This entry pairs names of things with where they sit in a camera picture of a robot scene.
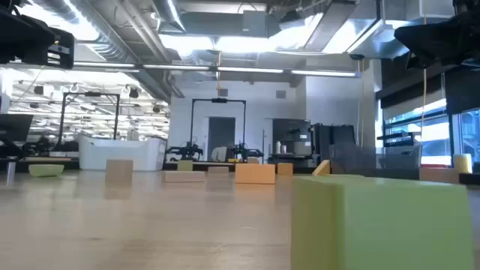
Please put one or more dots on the small yellow object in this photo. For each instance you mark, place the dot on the small yellow object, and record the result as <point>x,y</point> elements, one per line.
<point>233,160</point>

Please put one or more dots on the orange cube block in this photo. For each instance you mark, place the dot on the orange cube block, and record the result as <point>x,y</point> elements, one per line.
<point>285,168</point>

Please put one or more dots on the orange triangular block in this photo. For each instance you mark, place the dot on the orange triangular block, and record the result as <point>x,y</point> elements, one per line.
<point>321,168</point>

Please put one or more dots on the black background robot arm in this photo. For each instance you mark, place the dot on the black background robot arm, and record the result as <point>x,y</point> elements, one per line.
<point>245,152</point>
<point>185,152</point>

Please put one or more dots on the black bench equipment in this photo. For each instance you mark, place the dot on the black bench equipment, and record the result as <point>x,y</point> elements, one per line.
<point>45,147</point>

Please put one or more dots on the black cabinet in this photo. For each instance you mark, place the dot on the black cabinet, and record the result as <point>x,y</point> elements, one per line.
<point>333,140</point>

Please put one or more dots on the black window rack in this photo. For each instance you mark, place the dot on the black window rack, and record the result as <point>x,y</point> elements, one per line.
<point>397,138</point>

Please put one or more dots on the black gantry frame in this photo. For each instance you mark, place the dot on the black gantry frame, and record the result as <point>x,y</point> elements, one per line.
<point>90,94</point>
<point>218,100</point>

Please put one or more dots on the white bottle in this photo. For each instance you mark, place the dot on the white bottle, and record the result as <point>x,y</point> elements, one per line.
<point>284,149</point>
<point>278,147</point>

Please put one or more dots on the grey door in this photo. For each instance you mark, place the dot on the grey door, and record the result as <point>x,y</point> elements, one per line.
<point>221,137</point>

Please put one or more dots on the black computer monitor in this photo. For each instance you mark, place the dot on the black computer monitor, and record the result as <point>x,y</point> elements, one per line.
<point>15,127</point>

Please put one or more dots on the green rounded block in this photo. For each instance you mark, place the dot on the green rounded block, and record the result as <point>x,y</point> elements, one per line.
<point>45,170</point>

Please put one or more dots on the natural wood rectangular block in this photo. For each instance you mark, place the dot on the natural wood rectangular block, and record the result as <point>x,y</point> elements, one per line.
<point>183,176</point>
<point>218,169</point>

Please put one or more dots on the black equipment rack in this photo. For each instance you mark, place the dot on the black equipment rack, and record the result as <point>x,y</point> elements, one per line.
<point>291,135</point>

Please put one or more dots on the ceiling strip light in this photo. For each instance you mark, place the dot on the ceiling strip light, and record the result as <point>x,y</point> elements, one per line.
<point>323,73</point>
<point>101,64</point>
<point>176,67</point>
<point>250,70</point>

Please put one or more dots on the grey metal post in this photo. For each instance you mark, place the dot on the grey metal post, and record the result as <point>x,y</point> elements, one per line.
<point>10,172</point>

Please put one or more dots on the white plastic bin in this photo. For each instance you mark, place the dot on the white plastic bin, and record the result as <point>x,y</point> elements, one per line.
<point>120,153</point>

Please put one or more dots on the grey square wall vent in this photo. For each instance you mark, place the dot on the grey square wall vent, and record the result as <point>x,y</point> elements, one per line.
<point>222,92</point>
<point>280,93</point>

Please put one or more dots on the wooden background table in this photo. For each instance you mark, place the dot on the wooden background table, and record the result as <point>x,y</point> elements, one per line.
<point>204,163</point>

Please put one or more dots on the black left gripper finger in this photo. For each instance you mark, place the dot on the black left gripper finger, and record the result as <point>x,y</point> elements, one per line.
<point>26,41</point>
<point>63,52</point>

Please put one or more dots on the natural wood cube block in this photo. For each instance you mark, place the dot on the natural wood cube block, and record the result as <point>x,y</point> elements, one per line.
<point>119,171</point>

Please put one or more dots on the grey translucent plastic bin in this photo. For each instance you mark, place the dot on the grey translucent plastic bin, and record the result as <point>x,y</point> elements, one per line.
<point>375,161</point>

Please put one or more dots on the black aluminium table frame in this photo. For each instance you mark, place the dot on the black aluminium table frame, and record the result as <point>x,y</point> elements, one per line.
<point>302,169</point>

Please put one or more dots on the yellow cylinder roll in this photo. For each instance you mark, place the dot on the yellow cylinder roll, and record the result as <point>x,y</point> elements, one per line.
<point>463,163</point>

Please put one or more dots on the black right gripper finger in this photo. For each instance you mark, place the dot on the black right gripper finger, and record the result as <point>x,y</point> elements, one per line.
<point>431,37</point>
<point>416,60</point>

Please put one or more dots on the orange rectangular block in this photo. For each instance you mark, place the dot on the orange rectangular block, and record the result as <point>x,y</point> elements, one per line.
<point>255,173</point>

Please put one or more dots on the brown wood cube block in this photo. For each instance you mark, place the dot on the brown wood cube block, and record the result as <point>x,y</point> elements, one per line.
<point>253,160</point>

